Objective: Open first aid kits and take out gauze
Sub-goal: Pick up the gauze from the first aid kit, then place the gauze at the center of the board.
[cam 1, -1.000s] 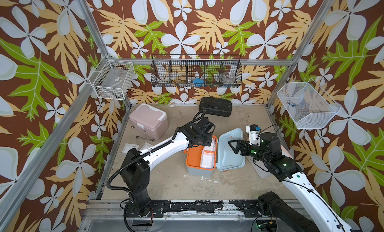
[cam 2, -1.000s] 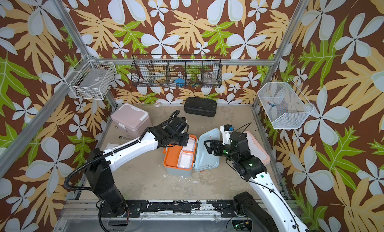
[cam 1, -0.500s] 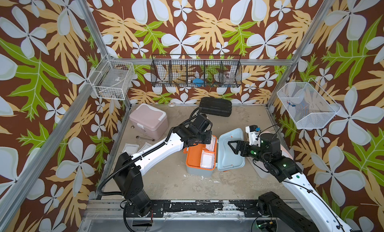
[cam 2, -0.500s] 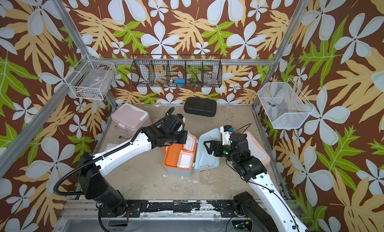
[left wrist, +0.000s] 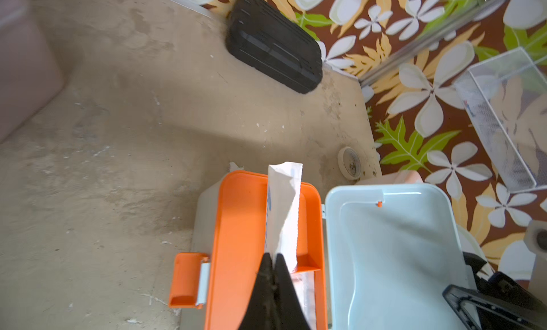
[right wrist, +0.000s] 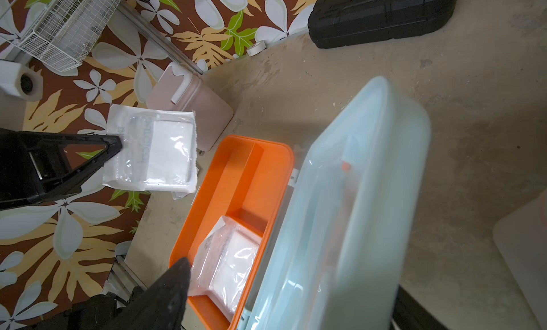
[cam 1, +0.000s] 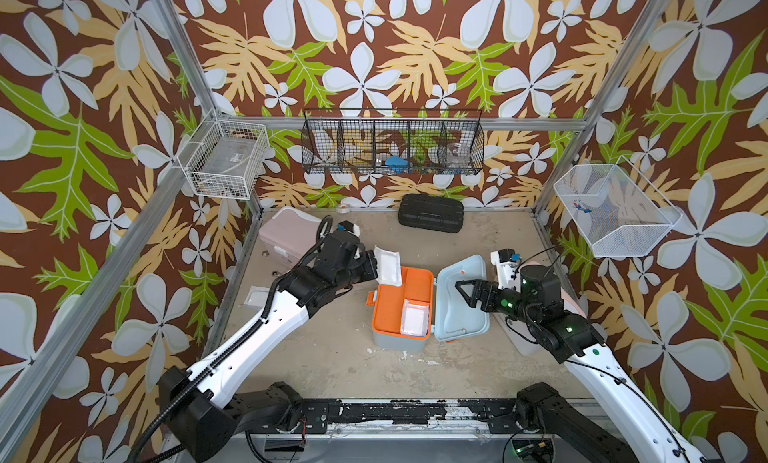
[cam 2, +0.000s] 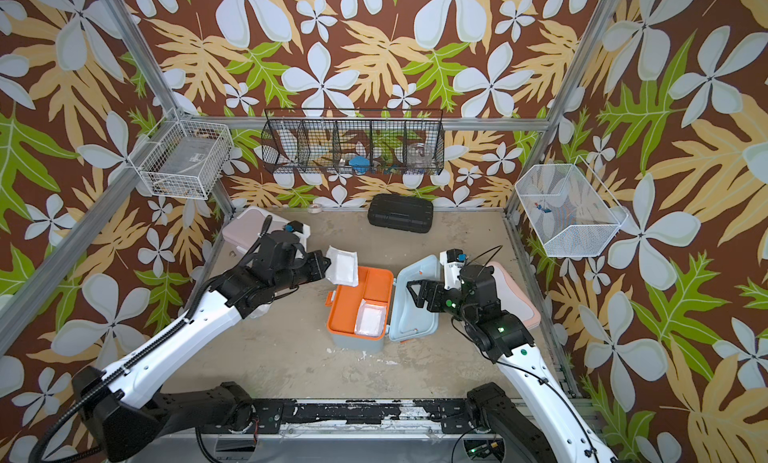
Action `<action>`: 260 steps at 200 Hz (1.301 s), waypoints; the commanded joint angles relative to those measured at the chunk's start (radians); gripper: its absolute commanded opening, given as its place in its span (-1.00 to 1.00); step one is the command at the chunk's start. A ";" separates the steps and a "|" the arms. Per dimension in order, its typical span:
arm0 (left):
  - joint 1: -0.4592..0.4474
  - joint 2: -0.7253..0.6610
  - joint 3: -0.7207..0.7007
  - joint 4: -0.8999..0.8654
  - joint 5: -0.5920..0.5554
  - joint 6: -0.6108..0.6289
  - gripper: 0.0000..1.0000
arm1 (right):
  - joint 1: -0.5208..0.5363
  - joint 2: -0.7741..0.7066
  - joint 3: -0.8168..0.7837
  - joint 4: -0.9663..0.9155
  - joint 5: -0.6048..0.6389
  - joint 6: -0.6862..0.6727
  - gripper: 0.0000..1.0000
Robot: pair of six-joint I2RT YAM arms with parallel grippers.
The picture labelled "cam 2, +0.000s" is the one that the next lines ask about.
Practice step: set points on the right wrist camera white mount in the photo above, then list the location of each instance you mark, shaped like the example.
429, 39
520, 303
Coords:
452, 261

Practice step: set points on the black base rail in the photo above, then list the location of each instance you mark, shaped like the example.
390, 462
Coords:
432, 415

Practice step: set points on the grey box orange handle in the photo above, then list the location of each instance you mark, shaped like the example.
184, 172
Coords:
404, 320

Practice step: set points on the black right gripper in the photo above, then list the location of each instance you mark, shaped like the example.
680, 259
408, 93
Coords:
437, 287

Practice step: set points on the blue item in black basket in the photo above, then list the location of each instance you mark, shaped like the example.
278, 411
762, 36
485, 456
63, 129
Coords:
360, 165

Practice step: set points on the black wire basket rear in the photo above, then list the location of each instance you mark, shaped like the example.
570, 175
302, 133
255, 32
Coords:
395, 141

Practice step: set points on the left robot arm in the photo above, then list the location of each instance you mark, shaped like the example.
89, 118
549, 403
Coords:
122, 405

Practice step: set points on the pink medicine chest box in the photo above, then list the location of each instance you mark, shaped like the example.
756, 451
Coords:
243, 231

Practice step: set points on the white wire basket left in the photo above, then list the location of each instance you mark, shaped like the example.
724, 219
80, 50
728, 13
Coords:
184, 158

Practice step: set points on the black hard case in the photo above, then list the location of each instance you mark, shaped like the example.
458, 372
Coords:
400, 212

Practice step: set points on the white and salmon first aid box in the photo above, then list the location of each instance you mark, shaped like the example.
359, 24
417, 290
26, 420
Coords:
513, 299

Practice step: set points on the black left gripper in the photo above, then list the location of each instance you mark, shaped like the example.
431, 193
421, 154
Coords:
314, 257

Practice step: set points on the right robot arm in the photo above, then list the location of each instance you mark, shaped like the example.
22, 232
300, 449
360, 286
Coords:
554, 431

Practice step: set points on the white mesh basket right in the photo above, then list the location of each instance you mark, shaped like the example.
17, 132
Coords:
572, 211

